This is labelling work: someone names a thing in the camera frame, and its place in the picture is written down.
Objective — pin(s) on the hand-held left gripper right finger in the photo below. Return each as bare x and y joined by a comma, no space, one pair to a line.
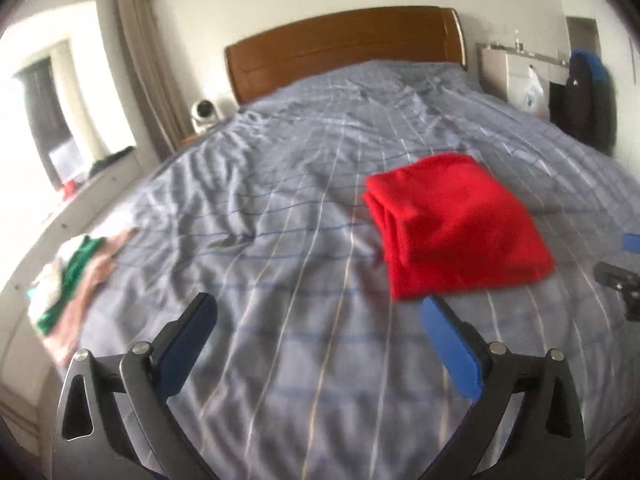
447,345

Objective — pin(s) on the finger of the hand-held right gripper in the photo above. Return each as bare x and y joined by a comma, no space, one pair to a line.
617,275
632,241

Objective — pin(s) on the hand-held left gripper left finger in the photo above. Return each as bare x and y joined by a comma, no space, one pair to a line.
192,330

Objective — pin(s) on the red towel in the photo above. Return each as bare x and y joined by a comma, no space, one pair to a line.
450,225

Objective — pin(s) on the pink garment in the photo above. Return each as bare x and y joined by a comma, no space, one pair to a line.
90,285

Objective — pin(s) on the green and white garment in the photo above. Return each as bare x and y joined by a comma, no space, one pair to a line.
62,280

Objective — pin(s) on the black jacket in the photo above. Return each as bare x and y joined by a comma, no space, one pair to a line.
580,105

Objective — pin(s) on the bed with grey striped sheet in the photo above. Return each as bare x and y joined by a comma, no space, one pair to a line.
300,200

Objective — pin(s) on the white window bench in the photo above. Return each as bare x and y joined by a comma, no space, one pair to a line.
60,210

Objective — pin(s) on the blue cloth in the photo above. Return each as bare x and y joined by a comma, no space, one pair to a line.
592,65

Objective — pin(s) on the white plastic bag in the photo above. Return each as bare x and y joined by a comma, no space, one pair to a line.
529,91

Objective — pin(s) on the white cabinet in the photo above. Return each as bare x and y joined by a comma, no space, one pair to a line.
515,80

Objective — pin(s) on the window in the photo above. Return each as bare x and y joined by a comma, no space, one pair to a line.
55,110

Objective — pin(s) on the beige curtain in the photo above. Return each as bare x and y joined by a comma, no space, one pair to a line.
145,70

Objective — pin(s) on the wooden headboard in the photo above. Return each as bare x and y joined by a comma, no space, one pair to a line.
345,45

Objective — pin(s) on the white security camera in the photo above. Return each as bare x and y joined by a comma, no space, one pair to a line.
204,114

